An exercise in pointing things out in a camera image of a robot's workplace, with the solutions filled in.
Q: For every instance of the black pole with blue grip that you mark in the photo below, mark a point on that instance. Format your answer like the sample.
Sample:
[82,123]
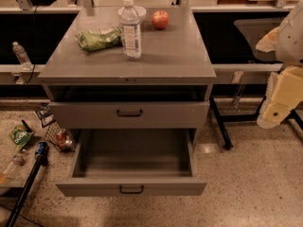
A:
[41,160]

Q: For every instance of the clear plastic water bottle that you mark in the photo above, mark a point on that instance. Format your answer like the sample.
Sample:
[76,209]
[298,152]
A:
[130,31]

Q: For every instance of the green chip bag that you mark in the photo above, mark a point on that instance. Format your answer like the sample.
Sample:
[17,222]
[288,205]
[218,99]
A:
[94,40]

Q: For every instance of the closed upper grey drawer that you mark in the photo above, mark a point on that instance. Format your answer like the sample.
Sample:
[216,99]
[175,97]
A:
[130,115]

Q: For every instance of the red apple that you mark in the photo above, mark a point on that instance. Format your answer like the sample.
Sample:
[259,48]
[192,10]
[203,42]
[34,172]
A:
[160,19]

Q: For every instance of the green snack bag on floor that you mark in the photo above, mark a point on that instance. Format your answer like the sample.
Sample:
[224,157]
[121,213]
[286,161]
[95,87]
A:
[20,136]

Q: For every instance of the open lower grey drawer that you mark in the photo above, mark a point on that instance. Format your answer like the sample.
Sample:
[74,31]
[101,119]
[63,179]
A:
[148,162]

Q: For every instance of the small water bottle on ledge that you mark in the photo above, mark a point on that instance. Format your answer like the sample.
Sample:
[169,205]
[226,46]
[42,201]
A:
[22,56]

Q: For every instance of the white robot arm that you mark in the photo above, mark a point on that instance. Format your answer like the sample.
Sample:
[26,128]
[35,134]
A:
[286,40]

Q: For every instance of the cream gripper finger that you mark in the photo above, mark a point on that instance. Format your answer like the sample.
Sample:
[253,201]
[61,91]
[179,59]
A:
[295,91]
[276,106]

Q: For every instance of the dark snack packet on floor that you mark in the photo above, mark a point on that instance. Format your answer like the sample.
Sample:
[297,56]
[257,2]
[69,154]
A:
[45,115]

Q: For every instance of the plastic bottle on floor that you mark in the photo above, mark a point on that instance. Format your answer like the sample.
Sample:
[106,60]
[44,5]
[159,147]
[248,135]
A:
[11,171]

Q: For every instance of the wire mesh basket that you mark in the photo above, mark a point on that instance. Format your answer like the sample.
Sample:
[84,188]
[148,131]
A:
[50,137]

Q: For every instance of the grey metal drawer cabinet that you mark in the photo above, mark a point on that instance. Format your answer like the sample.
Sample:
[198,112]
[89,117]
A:
[174,66]

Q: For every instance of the white ceramic bowl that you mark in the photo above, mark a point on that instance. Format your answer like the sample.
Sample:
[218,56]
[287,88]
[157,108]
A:
[140,10]

